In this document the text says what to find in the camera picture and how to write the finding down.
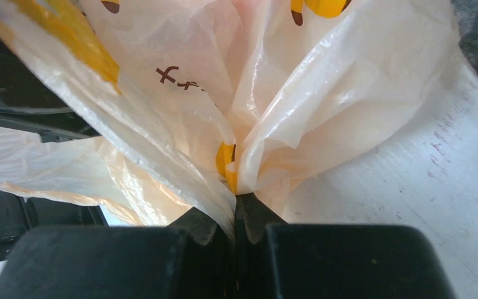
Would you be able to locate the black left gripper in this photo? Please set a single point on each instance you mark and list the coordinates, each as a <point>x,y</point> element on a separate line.
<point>26,104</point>

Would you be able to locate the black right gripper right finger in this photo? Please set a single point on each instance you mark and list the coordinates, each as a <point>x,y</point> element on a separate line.
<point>276,259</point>

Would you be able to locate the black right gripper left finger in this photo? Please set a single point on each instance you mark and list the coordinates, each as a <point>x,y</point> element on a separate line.
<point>188,258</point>

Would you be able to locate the orange plastic grocery bag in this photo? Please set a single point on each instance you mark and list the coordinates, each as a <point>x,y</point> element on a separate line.
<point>196,102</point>

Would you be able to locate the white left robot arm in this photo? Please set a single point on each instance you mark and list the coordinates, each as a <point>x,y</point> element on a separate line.
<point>19,214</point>

